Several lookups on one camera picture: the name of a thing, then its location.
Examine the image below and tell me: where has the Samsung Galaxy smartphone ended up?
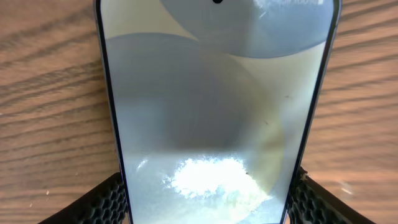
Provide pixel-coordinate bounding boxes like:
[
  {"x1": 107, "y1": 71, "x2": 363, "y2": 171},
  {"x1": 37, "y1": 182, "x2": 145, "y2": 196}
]
[{"x1": 94, "y1": 0, "x2": 341, "y2": 224}]

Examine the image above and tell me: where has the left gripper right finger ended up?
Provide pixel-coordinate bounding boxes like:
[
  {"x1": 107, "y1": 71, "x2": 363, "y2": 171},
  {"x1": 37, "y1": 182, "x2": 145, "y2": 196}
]
[{"x1": 287, "y1": 168, "x2": 375, "y2": 224}]

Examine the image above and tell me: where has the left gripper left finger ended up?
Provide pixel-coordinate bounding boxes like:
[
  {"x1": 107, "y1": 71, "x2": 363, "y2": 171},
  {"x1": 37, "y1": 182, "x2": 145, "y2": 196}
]
[{"x1": 39, "y1": 172, "x2": 127, "y2": 224}]

